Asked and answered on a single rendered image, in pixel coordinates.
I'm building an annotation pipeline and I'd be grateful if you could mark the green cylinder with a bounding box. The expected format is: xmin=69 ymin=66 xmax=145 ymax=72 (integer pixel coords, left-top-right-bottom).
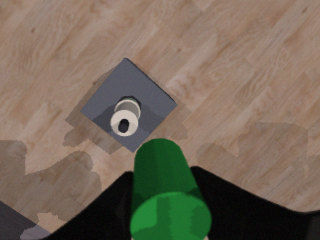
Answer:
xmin=130 ymin=138 xmax=212 ymax=240

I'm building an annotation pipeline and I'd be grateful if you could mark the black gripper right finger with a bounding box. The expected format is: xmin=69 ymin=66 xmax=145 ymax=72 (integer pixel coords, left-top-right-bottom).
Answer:
xmin=190 ymin=165 xmax=320 ymax=240

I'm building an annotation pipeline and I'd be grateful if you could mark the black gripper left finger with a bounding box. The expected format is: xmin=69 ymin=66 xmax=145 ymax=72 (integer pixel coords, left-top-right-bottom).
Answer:
xmin=38 ymin=171 xmax=133 ymax=240

